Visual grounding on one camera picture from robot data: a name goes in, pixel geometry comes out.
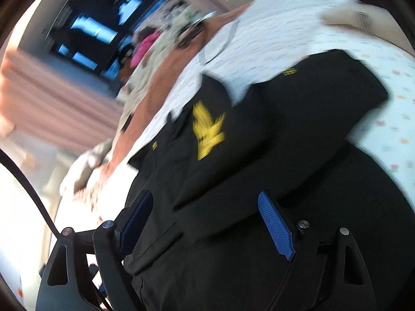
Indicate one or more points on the pile of mixed clothes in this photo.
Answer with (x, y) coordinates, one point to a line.
(162, 42)

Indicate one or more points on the pink curtain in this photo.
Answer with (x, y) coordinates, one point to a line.
(58, 97)

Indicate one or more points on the beige padded bed frame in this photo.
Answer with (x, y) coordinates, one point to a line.
(343, 14)

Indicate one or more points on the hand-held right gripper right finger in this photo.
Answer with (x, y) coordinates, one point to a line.
(275, 226)

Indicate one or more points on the pale grey cloth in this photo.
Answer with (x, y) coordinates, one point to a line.
(90, 165)

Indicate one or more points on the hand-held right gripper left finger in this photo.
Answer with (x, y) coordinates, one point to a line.
(135, 222)

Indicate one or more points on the dark window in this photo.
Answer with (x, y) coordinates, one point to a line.
(97, 29)

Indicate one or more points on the white patterned bedsheet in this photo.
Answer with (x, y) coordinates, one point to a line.
(285, 39)

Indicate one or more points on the black shirt with yellow print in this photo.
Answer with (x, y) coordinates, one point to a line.
(259, 142)

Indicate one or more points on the orange blanket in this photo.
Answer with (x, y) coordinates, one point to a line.
(155, 84)

